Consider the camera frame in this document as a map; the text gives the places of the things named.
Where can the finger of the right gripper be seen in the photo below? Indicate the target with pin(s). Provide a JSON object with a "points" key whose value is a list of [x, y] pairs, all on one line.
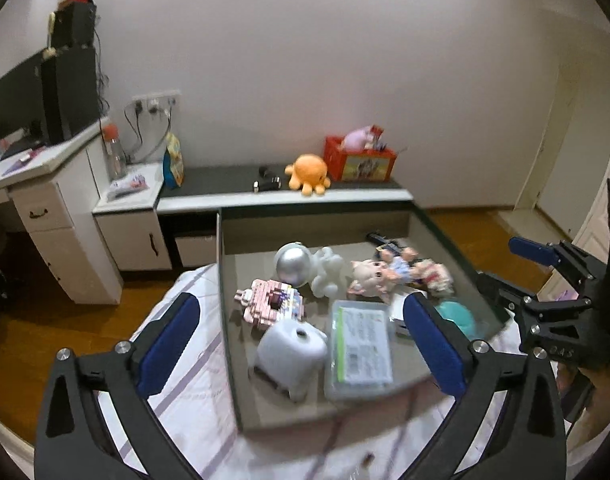
{"points": [[568, 260], [517, 299]]}

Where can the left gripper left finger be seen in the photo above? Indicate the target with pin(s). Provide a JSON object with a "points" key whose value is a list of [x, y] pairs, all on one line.
{"points": [[73, 440]]}

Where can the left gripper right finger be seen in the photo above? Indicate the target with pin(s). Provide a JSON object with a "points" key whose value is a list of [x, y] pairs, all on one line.
{"points": [[528, 439]]}

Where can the clear plastic box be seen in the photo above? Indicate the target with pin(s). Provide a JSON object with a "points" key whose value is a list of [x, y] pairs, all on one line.
{"points": [[360, 363]]}

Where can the white rounded plastic device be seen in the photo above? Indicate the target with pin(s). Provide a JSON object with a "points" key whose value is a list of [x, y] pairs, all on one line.
{"points": [[289, 354]]}

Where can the teal silicone brush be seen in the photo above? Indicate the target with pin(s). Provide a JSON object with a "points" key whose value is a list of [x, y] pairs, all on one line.
{"points": [[455, 312]]}

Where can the small doll figures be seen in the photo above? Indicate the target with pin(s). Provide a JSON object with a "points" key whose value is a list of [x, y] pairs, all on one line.
{"points": [[406, 267]]}

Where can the white striped bedspread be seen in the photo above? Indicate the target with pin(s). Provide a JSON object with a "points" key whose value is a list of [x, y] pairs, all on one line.
{"points": [[375, 442]]}

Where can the black beaded hair clip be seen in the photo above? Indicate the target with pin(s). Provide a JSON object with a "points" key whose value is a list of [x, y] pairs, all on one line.
{"points": [[382, 242]]}

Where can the pink pig figurine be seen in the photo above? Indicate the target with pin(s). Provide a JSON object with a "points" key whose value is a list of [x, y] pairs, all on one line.
{"points": [[373, 279]]}

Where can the white unicorn toy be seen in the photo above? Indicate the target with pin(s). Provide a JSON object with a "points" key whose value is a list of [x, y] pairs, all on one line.
{"points": [[326, 273]]}

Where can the red toy crate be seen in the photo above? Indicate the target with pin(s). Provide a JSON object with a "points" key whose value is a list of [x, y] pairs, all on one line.
{"points": [[361, 166]]}

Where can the silver ball astronaut toy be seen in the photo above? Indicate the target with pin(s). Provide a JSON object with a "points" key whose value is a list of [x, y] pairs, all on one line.
{"points": [[293, 263]]}

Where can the pink plush toy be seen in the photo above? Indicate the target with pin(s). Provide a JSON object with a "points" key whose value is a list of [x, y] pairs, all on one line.
{"points": [[362, 139]]}

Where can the orange octopus plush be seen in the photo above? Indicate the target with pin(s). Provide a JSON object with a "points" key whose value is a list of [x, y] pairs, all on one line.
{"points": [[308, 175]]}

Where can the white low cabinet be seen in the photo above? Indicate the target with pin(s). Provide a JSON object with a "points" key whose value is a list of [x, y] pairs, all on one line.
{"points": [[160, 230]]}

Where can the pink block figure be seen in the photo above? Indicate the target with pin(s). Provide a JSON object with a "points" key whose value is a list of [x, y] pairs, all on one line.
{"points": [[267, 302]]}

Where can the white desk with drawers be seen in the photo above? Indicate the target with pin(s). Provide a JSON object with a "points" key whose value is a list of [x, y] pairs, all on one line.
{"points": [[54, 195]]}

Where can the bottle with orange cap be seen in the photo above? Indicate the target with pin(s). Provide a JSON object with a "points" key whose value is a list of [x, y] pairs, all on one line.
{"points": [[116, 157]]}

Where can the snack bag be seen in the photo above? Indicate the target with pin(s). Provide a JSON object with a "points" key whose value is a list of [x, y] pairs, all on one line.
{"points": [[173, 166]]}

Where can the black computer tower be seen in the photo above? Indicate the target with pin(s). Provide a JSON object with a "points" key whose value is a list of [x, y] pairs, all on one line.
{"points": [[70, 98]]}

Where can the black computer monitor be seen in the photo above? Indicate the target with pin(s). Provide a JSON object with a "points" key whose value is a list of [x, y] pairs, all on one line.
{"points": [[21, 106]]}

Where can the wall power strip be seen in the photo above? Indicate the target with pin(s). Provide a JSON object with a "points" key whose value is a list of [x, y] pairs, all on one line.
{"points": [[159, 100]]}

